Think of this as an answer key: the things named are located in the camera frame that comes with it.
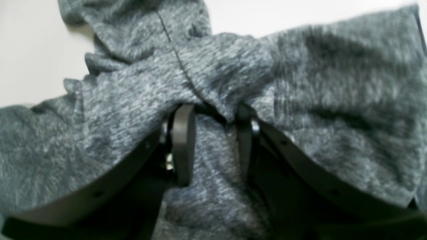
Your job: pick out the grey long-sleeve T-shirt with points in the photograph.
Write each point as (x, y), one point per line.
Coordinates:
(351, 95)

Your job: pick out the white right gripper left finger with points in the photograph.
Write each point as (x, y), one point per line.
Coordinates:
(124, 203)

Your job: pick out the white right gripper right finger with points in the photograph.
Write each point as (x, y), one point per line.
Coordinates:
(306, 202)

